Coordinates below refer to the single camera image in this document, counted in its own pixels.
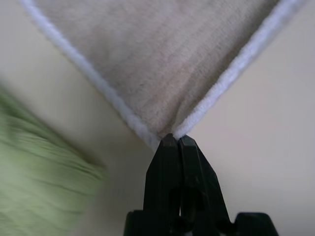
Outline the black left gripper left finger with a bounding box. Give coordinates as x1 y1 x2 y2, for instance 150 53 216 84
145 133 182 219

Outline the beige towel with white trim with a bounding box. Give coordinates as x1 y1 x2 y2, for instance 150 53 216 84
19 0 306 150

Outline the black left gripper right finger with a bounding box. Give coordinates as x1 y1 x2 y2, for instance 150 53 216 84
179 136 234 223

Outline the green towel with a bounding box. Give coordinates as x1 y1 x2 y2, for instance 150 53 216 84
0 83 109 236

